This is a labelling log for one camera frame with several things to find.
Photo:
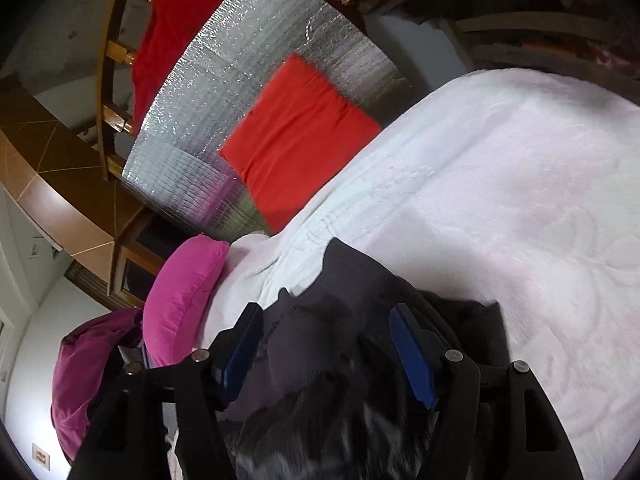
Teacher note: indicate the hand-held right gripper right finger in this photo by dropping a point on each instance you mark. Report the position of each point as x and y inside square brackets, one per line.
[412, 355]

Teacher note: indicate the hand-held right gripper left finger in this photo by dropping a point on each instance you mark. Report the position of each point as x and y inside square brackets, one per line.
[240, 357]

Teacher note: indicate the black quilted jacket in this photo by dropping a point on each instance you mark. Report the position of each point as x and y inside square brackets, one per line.
[350, 360]

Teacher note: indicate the pink pillow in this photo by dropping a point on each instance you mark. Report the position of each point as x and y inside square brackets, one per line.
[182, 295]

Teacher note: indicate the wooden nightstand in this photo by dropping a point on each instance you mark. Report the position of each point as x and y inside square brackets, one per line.
[135, 260]

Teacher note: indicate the white bed blanket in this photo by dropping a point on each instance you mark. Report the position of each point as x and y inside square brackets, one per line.
[480, 200]

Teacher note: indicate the orange-red cushion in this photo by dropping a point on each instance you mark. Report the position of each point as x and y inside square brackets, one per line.
[295, 135]

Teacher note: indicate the silver foil insulation sheet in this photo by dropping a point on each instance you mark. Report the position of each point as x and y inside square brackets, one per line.
[240, 105]

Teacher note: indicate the wooden headboard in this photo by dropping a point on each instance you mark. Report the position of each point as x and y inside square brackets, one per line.
[117, 60]

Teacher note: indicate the red cloth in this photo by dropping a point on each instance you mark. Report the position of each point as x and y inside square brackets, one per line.
[175, 25]

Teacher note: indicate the wooden shelf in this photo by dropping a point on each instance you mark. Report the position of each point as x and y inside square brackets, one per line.
[525, 25]

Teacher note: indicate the wall socket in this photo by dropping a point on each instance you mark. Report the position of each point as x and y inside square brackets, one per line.
[41, 456]

